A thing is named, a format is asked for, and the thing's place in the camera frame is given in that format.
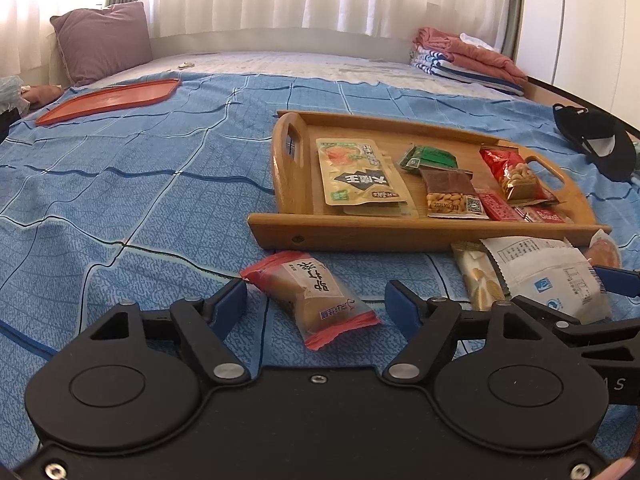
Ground green pea snack packet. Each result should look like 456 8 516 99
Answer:
399 145 458 174

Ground black baseball cap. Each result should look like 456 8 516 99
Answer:
552 103 637 182

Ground large white snack bag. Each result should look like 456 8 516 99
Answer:
482 236 612 324

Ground red cashew nut bag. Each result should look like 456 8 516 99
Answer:
480 146 558 206

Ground mauve pillow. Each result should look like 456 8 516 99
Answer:
50 1 153 86

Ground white cloth on blanket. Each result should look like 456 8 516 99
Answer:
459 32 495 51

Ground yellow black chinese snack pouch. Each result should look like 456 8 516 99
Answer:
316 138 404 207

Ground pink pastry packet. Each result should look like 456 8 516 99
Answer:
240 250 381 351

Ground green drape curtain right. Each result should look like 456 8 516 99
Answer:
501 0 523 58

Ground folded blue striped towel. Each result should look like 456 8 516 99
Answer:
410 48 524 96

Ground orange plastic tray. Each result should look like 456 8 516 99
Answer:
36 78 181 126

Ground pink jelly cup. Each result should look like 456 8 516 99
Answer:
585 230 622 269

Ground clear pack white candies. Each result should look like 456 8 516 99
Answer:
451 242 506 311

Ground wooden serving tray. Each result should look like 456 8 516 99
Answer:
246 109 613 253

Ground blue plaid bedsheet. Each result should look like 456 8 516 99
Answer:
1 74 639 467

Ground red Biscoff cookie pack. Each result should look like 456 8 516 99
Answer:
514 206 567 223

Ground light blue crumpled cloth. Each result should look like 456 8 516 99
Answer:
0 76 30 116

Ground folded salmon blanket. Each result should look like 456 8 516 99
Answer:
413 27 527 86

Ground brown peanut snack packet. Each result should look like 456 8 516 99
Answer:
420 169 489 220

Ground gold foil snack pouch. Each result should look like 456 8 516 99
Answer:
343 202 419 218

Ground red cracker packet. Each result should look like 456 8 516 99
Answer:
477 190 524 222

